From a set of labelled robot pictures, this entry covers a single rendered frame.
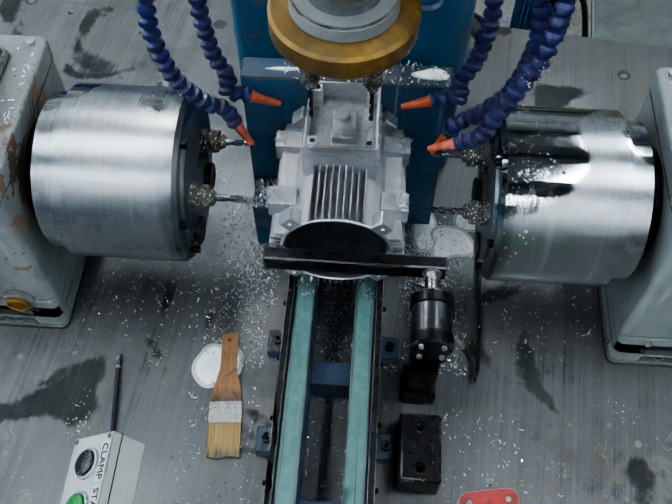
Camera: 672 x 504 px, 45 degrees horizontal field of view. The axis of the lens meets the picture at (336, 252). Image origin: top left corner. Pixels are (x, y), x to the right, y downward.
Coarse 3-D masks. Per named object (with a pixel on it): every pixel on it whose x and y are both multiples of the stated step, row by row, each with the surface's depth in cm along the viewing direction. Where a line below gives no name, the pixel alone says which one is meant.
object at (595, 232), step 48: (528, 144) 105; (576, 144) 105; (624, 144) 105; (480, 192) 121; (528, 192) 104; (576, 192) 103; (624, 192) 103; (480, 240) 117; (528, 240) 106; (576, 240) 105; (624, 240) 105
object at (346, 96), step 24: (336, 96) 115; (360, 96) 115; (312, 120) 114; (336, 120) 112; (360, 120) 114; (312, 144) 108; (336, 144) 111; (360, 144) 111; (312, 168) 111; (336, 168) 111
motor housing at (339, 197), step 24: (288, 168) 115; (360, 168) 110; (384, 168) 115; (312, 192) 110; (336, 192) 109; (360, 192) 110; (312, 216) 108; (336, 216) 107; (360, 216) 108; (288, 240) 117; (312, 240) 122; (336, 240) 124; (360, 240) 123; (384, 240) 111
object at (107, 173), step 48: (96, 96) 110; (144, 96) 110; (48, 144) 107; (96, 144) 106; (144, 144) 106; (192, 144) 113; (48, 192) 108; (96, 192) 106; (144, 192) 106; (192, 192) 112; (48, 240) 114; (96, 240) 111; (144, 240) 110; (192, 240) 116
